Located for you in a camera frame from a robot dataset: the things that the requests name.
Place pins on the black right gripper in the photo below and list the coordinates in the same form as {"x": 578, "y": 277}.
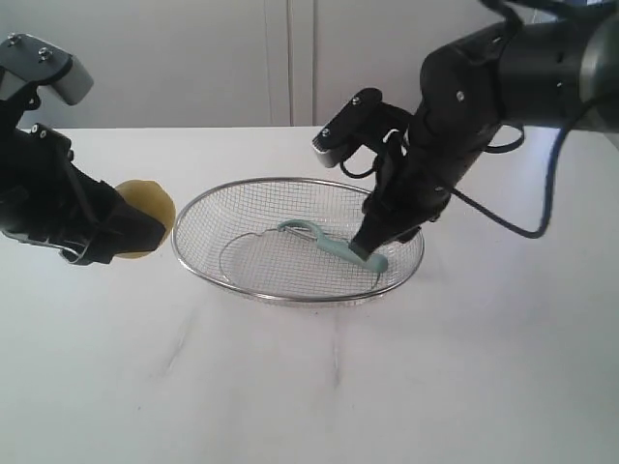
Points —
{"x": 459, "y": 114}

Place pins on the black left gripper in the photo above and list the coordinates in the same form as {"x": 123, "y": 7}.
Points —
{"x": 44, "y": 202}

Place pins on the teal handled peeler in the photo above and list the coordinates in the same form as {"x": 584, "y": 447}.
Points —
{"x": 376, "y": 263}

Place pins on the yellow lemon with sticker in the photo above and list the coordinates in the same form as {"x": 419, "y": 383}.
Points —
{"x": 148, "y": 219}

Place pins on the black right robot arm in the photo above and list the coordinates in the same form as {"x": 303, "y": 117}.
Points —
{"x": 560, "y": 74}

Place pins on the white cabinet doors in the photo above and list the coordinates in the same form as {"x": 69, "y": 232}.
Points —
{"x": 237, "y": 63}

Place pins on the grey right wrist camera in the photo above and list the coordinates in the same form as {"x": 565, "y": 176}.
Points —
{"x": 345, "y": 130}

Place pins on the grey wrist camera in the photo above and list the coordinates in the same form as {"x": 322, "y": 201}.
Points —
{"x": 41, "y": 63}
{"x": 345, "y": 130}

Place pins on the oval wire mesh basket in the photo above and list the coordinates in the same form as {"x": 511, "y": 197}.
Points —
{"x": 228, "y": 236}

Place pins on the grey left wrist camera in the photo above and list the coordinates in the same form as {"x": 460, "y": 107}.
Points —
{"x": 41, "y": 63}

